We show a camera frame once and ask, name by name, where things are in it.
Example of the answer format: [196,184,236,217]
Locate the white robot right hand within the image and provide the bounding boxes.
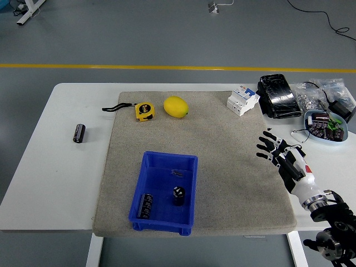
[255,130,325,203]

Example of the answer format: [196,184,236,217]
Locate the dark cylindrical battery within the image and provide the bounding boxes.
[72,123,86,144]
[137,193,155,220]
[172,186,186,207]

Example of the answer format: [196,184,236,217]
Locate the blue plastic box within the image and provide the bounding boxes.
[127,150,199,237]

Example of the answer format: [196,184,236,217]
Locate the light blue bowl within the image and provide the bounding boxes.
[303,110,350,146]

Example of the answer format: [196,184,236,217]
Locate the green plastic parts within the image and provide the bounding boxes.
[327,117,345,130]

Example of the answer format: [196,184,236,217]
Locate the white table leg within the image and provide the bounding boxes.
[286,231,309,267]
[85,233,104,267]

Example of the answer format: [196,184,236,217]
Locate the black power adapter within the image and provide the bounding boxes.
[328,100,356,123]

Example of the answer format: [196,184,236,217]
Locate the clear bag of nuts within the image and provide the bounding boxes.
[293,82,329,112]

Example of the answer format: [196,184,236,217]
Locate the black wrapped device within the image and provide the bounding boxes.
[256,73,303,120]

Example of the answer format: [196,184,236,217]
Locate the clear plastic bag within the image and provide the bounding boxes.
[309,78,348,104]

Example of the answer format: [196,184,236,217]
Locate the white circuit breaker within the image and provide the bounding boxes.
[226,86,261,117]

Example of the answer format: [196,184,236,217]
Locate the grey-brown mat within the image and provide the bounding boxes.
[92,91,298,238]

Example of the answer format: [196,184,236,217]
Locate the yellow lemon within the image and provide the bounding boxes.
[163,95,190,118]

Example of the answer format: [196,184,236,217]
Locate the yellow tape measure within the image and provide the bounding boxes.
[101,101,156,123]

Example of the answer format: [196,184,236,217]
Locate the white stand foot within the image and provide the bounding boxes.
[16,0,47,27]

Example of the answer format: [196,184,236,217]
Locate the thin black wire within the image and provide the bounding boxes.
[291,128,311,144]

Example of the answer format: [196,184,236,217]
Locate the black floor cable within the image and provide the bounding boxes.
[286,0,356,42]

